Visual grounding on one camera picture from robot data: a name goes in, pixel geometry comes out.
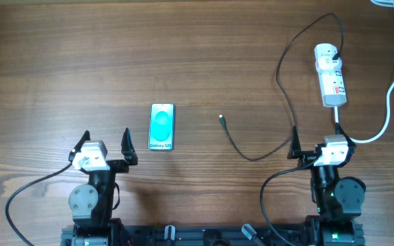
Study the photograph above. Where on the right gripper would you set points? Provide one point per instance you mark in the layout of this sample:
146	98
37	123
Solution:
308	157

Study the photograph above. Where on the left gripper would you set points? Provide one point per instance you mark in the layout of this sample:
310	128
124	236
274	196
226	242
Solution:
113	164

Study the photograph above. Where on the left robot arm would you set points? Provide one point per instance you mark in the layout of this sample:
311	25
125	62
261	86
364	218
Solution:
92	203

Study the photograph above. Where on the Galaxy S25 smartphone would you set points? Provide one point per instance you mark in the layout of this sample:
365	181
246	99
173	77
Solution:
161	129

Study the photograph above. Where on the white power strip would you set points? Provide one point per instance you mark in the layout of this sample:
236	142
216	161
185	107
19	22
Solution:
333	93

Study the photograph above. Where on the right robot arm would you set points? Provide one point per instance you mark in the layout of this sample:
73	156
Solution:
339	200

